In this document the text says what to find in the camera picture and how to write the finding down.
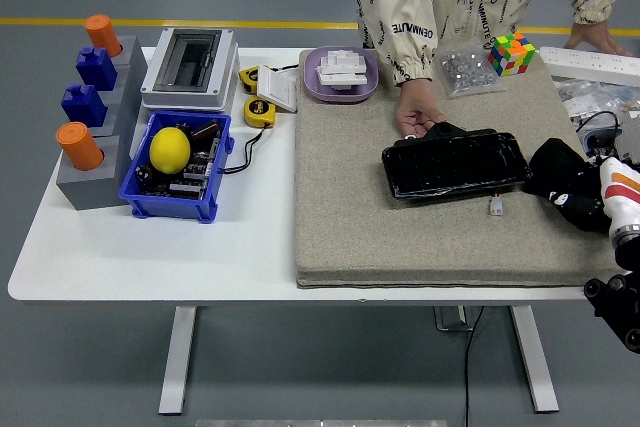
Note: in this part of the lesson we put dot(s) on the person's right hand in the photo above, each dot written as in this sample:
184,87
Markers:
417,102

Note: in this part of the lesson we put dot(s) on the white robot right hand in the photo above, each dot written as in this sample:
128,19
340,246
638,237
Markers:
617,187

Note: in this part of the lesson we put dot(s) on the person's left hand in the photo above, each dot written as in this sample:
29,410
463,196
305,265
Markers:
592,37

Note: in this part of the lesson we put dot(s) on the black rag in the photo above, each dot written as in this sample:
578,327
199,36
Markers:
560,167

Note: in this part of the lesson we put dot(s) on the black glossy panel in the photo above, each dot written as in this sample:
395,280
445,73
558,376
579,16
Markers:
450,169

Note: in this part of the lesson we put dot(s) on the person's right forearm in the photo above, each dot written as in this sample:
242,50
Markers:
395,32

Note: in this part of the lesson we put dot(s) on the white power strip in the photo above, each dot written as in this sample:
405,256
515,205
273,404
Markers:
575,63

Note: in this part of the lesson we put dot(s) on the light blue dish of capacitors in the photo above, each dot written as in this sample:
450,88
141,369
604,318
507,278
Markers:
600,144

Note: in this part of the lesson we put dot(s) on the grey metal block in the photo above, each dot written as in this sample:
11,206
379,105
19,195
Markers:
631,139

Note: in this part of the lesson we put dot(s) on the clear bag of metal nuts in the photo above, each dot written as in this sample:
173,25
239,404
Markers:
470,74

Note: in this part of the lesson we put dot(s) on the clear plastic bags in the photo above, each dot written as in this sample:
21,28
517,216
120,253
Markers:
590,97

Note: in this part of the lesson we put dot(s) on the colourful puzzle cube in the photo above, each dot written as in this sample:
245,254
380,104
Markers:
511,54

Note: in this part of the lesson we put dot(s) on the purple dish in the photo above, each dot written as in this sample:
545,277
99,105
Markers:
312,82

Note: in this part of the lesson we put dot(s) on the grey-brown mat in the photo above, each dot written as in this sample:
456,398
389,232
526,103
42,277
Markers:
380,232

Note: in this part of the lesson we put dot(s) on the large yellow tape measure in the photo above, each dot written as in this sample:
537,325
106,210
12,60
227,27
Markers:
258,111

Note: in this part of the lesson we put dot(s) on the small yellow tape measure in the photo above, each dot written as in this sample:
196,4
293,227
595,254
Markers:
248,78

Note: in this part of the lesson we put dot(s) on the white table leg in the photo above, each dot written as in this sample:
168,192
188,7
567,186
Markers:
177,362
537,362

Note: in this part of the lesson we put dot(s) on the brown cylindrical capacitor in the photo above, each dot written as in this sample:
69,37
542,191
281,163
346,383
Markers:
206,128

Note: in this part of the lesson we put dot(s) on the dark circuit board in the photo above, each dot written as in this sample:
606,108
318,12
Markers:
197,172

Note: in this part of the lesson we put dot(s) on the yellow lemon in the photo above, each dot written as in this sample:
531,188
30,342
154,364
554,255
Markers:
170,151

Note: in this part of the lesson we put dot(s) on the blue plastic bin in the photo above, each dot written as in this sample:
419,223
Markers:
167,207

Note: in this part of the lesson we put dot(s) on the blue plastic block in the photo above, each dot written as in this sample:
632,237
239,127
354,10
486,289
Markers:
97,69
85,106

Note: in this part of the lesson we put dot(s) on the orange cylinder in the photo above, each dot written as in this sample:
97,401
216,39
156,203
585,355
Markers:
80,147
102,36

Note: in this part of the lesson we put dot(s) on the grey stepped block holder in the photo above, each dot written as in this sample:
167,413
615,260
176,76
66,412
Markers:
90,192

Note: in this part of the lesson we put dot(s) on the white switch parts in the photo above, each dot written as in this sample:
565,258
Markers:
342,69

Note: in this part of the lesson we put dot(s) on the white wall switch plate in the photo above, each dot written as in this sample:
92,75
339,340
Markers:
280,92

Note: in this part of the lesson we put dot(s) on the grey electrical enclosure box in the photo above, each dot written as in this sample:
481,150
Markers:
220,72

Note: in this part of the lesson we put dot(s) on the metal bracket under table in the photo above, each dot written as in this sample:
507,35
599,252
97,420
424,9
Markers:
442,322

